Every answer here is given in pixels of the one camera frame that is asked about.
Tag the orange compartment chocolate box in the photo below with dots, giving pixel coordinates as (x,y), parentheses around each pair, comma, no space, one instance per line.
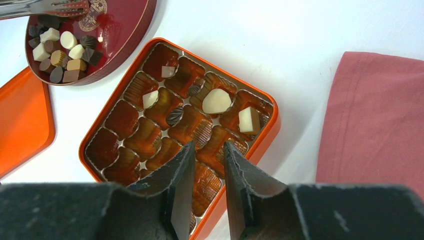
(127,142)

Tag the dark leaf chocolate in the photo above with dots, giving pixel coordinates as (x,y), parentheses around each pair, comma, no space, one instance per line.
(174,116)

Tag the round dark red plate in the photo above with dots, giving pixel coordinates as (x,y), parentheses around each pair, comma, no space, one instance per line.
(118,25)

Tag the pink cloth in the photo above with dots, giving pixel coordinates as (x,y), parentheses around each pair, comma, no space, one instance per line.
(373,129)

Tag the orange box lid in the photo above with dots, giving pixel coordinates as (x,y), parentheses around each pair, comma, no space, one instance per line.
(26,120)

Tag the brown oval chocolate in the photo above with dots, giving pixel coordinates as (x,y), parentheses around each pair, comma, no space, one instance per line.
(46,66)

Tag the white square chocolate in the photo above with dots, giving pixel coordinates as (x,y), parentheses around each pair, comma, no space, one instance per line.
(39,53)
(51,34)
(249,121)

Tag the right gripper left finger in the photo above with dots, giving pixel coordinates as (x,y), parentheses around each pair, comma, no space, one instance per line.
(156,207)

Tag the metal serving tongs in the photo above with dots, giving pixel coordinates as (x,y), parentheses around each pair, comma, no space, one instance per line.
(10,9)

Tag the dark ribbed chocolate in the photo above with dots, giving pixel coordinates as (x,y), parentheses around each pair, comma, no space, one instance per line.
(193,90)

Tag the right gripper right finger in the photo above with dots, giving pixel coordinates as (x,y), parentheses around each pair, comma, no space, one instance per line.
(260,207)

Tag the white oval chocolate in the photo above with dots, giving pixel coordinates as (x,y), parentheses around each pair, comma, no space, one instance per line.
(76,52)
(68,40)

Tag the white rounded chocolate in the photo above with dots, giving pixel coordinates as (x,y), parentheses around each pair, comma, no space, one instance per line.
(217,101)

